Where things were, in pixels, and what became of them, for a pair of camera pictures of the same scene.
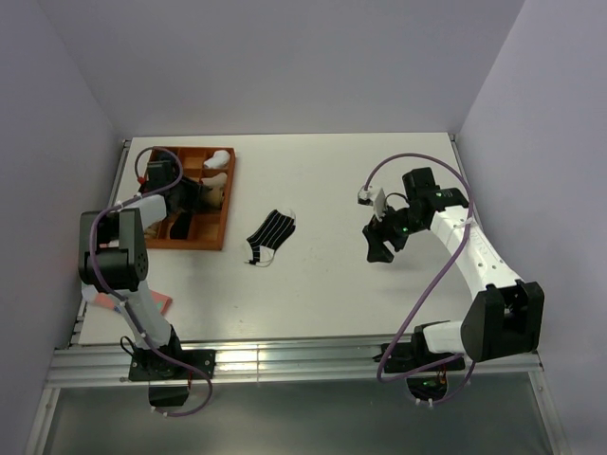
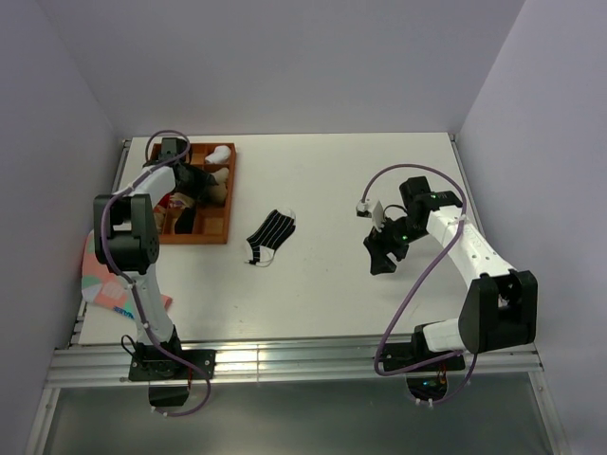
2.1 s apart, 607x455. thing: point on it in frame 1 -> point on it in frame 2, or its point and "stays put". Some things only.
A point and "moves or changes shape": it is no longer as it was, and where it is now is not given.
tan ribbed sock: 213,197 moves or changes shape
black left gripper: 194,203 -> 204,183
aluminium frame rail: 111,367 stays put
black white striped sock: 264,242 stays put
